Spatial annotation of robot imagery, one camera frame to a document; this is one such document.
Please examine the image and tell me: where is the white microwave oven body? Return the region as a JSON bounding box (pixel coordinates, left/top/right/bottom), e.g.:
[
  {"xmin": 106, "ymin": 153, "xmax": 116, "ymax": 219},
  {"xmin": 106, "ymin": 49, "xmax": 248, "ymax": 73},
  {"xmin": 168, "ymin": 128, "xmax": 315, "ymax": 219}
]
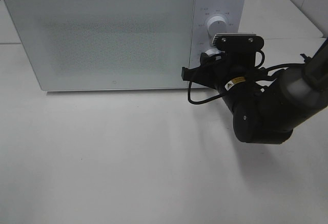
[{"xmin": 5, "ymin": 0, "xmax": 247, "ymax": 92}]

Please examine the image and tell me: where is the white timer knob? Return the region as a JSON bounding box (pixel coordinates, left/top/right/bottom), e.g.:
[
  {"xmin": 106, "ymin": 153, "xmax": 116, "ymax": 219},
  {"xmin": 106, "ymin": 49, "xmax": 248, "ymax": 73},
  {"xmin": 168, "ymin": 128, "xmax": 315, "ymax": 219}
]
[{"xmin": 205, "ymin": 48, "xmax": 221, "ymax": 56}]

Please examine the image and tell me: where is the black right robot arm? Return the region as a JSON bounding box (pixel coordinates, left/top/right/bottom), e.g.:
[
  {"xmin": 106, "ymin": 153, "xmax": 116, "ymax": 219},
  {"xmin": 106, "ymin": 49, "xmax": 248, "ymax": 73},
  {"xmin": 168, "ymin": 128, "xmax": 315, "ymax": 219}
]
[{"xmin": 181, "ymin": 33, "xmax": 327, "ymax": 144}]

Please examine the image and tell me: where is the white microwave door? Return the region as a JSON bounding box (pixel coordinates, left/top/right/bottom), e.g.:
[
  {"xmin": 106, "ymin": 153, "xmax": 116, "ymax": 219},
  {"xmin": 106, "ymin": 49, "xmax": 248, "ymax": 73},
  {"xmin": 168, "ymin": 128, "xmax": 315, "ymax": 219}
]
[{"xmin": 5, "ymin": 0, "xmax": 194, "ymax": 91}]

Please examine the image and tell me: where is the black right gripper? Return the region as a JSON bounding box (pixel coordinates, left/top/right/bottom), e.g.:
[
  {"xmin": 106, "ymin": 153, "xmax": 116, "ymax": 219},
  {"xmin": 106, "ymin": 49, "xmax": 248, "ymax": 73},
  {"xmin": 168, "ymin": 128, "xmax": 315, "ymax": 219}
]
[{"xmin": 181, "ymin": 33, "xmax": 264, "ymax": 93}]

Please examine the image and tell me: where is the white upper power knob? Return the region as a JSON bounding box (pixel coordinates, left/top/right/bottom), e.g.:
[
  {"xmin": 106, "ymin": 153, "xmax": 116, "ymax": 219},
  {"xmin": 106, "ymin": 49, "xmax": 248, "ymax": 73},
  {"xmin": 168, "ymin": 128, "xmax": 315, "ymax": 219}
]
[{"xmin": 207, "ymin": 15, "xmax": 227, "ymax": 37}]

